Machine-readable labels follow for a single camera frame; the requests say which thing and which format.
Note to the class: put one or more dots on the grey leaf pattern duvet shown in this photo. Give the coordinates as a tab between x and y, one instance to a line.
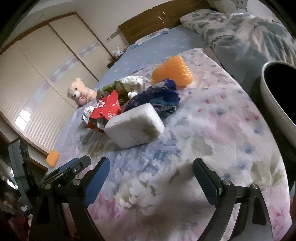
242	43

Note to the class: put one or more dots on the red snack wrapper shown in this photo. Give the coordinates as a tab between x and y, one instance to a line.
105	109

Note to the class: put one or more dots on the beige teddy bear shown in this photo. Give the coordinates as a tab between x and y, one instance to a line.
81	94

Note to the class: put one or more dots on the orange spiky mesh ball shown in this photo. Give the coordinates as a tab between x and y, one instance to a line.
175	69

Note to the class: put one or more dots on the white blue paper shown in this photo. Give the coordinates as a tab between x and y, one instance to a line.
135	85

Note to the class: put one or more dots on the green cartoon snack bag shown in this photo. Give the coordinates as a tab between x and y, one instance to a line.
118	87

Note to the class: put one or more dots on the dark blue snack wrapper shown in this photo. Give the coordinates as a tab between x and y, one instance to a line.
163	96

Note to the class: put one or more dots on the white blue pillow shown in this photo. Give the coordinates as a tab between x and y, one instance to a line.
148	37

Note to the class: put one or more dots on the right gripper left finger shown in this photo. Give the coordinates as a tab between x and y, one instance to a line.
93	181

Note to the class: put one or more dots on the white foam block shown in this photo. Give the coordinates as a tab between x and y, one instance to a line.
135	127

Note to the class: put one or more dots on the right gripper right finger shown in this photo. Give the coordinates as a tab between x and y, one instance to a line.
209	181

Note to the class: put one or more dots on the white trash bin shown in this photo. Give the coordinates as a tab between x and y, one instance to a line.
274	93

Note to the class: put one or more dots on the small white bunny toy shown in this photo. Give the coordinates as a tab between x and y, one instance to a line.
117	52

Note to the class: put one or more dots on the blue bed sheet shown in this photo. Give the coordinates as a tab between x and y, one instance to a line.
177	40

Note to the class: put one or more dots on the wooden headboard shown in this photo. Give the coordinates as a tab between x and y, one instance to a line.
166	15

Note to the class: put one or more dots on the dark wooden nightstand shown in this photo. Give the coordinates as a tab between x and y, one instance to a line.
112	62

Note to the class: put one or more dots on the orange sponge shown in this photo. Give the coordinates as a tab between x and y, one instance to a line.
52	158

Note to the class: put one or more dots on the floral pink blue quilt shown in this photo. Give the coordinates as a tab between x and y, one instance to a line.
151	192

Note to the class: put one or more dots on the sliding door wardrobe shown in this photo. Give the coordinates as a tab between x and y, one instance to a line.
38	68

